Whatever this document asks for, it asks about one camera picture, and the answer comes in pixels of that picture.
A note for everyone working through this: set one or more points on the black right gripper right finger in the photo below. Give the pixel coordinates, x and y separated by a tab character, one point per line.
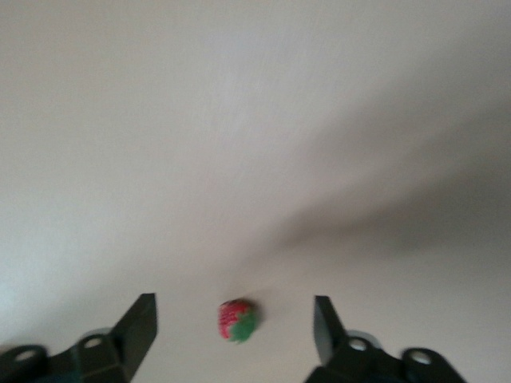
359	363

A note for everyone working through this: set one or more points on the brown table cover sheet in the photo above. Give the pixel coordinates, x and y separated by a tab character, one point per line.
199	139

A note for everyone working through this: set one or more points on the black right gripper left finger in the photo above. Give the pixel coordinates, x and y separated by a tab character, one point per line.
100	359

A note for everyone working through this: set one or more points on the red strawberry green leaves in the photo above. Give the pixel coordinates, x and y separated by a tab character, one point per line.
233	317

